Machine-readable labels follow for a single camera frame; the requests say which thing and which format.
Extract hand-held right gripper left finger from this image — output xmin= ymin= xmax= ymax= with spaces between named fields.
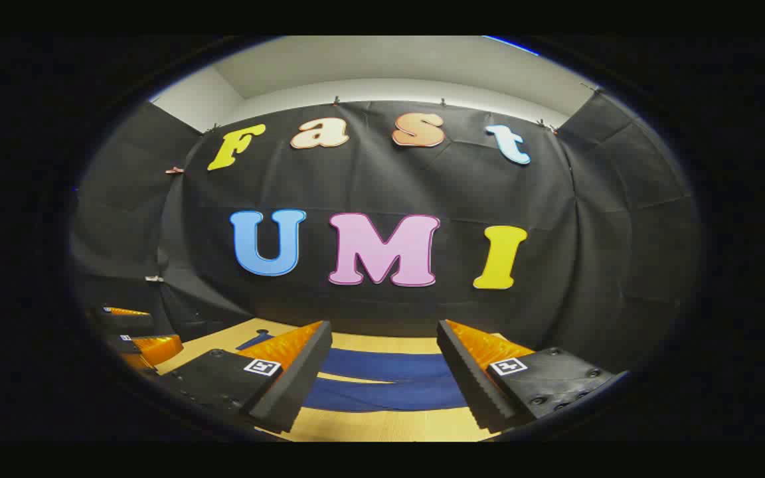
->
xmin=155 ymin=320 xmax=333 ymax=436

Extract blue denim jeans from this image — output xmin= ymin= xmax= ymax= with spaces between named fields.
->
xmin=235 ymin=331 xmax=469 ymax=412

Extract black backdrop cloth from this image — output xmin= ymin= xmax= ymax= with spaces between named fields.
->
xmin=69 ymin=100 xmax=701 ymax=372

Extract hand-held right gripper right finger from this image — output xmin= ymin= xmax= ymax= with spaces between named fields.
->
xmin=436 ymin=319 xmax=630 ymax=434

